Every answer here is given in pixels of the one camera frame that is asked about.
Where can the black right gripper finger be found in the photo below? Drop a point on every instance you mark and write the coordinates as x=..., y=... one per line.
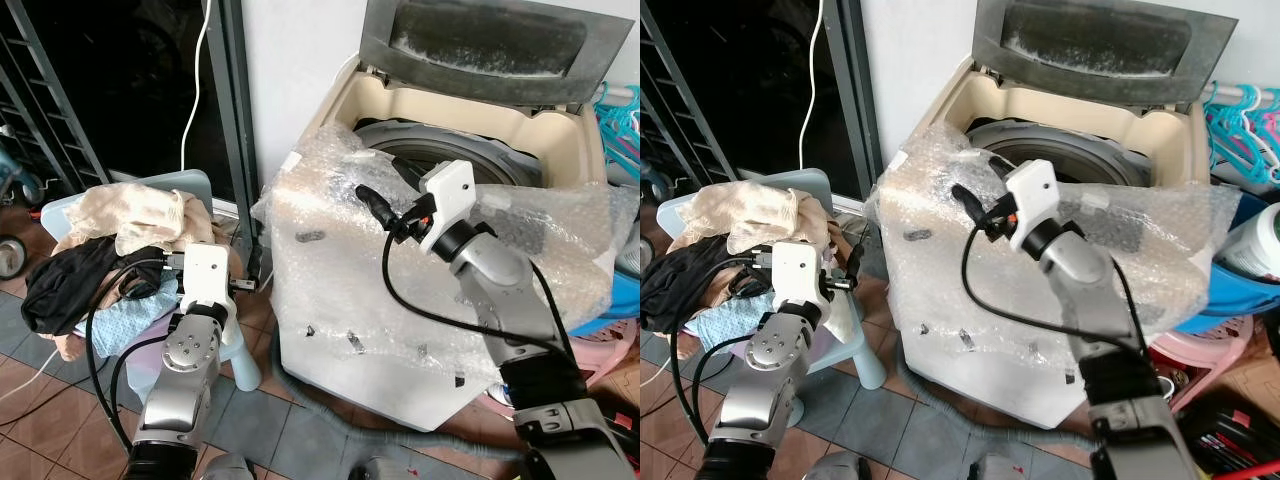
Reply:
x=378, y=197
x=372, y=206
x=970, y=194
x=963, y=202

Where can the beige crumpled cloth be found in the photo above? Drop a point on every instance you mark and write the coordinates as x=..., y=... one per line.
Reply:
x=745, y=212
x=130, y=215

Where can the clear bubble wrap sheet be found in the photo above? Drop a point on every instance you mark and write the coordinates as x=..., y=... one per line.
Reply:
x=920, y=250
x=330, y=250

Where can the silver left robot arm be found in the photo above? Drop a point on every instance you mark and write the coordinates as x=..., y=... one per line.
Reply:
x=186, y=362
x=766, y=372

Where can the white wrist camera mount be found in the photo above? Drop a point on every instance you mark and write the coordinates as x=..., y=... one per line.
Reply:
x=1030, y=200
x=797, y=272
x=207, y=272
x=446, y=200

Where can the light blue patterned cloth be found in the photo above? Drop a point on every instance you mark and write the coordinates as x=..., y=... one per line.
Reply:
x=725, y=322
x=135, y=318

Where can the blue plastic basin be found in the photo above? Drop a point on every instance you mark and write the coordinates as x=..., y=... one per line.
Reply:
x=1235, y=300
x=620, y=300

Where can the brown cardboard box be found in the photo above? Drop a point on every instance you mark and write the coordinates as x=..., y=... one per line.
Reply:
x=1262, y=375

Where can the pink plastic basket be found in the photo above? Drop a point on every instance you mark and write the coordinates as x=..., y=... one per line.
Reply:
x=605, y=355
x=1200, y=355

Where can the grey washing machine lid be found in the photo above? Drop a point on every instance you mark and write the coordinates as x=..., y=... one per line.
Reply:
x=1105, y=45
x=490, y=45

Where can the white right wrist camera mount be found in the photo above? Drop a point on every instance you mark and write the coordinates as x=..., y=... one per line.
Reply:
x=1030, y=200
x=446, y=200

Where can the dark metal window grille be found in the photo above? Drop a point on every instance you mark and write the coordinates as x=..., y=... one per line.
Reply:
x=45, y=90
x=675, y=100

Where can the black garment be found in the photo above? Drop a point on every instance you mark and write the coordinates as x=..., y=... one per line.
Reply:
x=75, y=285
x=680, y=285

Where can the dark grey door frame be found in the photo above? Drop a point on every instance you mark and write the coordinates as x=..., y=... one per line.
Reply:
x=232, y=110
x=848, y=100

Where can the black bag with red items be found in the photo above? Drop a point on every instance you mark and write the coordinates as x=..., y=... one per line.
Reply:
x=1230, y=440

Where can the teal plastic clothes hangers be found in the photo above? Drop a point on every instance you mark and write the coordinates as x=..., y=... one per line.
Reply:
x=1240, y=130
x=620, y=130

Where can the grey washing machine drum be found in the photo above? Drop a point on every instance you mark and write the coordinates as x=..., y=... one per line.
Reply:
x=1090, y=150
x=480, y=150

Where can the blue child tricycle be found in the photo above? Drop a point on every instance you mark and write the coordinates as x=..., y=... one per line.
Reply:
x=12, y=255
x=655, y=185

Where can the grey left robot foot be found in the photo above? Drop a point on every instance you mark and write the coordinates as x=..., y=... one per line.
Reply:
x=228, y=468
x=836, y=468

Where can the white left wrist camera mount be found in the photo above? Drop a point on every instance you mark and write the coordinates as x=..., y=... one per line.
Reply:
x=797, y=272
x=207, y=272

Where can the beige top-load washing machine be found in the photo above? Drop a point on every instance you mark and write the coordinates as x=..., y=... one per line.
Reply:
x=1010, y=350
x=420, y=340

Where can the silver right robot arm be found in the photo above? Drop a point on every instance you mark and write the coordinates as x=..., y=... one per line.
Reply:
x=500, y=290
x=1085, y=290

